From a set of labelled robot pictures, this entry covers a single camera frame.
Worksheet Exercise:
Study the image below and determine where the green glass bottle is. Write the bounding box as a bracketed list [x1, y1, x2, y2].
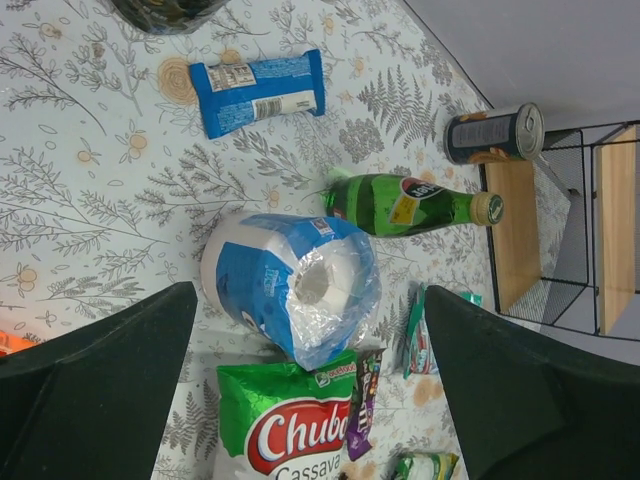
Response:
[323, 173, 505, 238]

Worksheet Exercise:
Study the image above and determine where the purple M&M bag near chips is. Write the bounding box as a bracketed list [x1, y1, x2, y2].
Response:
[346, 349, 385, 462]

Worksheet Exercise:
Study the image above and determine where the teal Fox's candy bag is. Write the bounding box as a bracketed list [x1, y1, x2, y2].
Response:
[402, 281, 484, 381]

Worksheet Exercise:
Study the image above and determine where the dark tin can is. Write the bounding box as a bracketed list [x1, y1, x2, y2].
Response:
[443, 102, 545, 165]

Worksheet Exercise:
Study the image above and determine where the blue cookie packet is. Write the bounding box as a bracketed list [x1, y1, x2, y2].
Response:
[188, 49, 326, 140]

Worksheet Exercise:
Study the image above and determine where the orange smiley snack box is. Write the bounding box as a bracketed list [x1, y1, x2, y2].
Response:
[0, 330, 44, 357]

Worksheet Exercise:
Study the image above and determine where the green Chuba chips bag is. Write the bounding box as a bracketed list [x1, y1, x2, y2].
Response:
[213, 350, 357, 480]

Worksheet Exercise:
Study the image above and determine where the green candy bag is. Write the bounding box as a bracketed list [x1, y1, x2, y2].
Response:
[391, 452, 459, 480]

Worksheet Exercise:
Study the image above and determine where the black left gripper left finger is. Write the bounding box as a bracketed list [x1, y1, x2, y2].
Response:
[1, 282, 198, 479]

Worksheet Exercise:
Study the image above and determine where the black wire wooden shelf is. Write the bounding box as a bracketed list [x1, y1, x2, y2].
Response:
[481, 120, 639, 339]

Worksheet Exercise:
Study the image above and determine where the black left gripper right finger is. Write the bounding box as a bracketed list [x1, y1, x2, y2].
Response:
[424, 286, 639, 479]

